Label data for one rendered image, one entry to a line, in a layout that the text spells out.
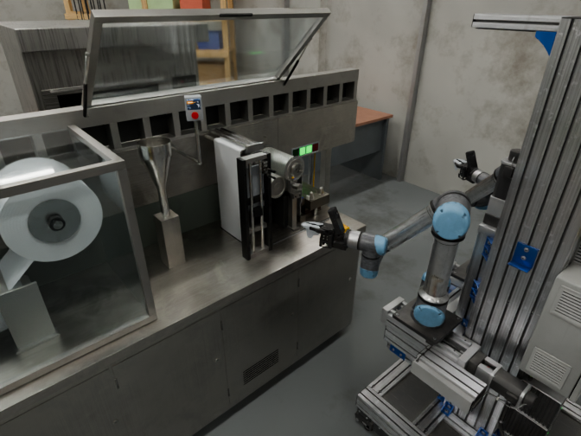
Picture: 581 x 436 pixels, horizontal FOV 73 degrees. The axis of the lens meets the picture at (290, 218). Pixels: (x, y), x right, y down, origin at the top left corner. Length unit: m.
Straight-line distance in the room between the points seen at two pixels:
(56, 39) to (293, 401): 2.93
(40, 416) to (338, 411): 1.51
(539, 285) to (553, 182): 0.41
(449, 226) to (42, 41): 2.96
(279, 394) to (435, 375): 1.08
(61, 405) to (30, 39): 2.48
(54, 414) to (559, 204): 1.95
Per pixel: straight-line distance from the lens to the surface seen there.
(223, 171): 2.11
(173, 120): 2.09
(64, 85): 3.74
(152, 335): 1.72
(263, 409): 2.52
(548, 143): 1.59
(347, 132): 2.97
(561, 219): 1.63
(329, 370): 2.70
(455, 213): 1.42
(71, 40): 3.51
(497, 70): 4.62
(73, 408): 1.84
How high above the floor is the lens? 2.07
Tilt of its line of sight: 29 degrees down
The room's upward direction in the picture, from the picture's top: 1 degrees clockwise
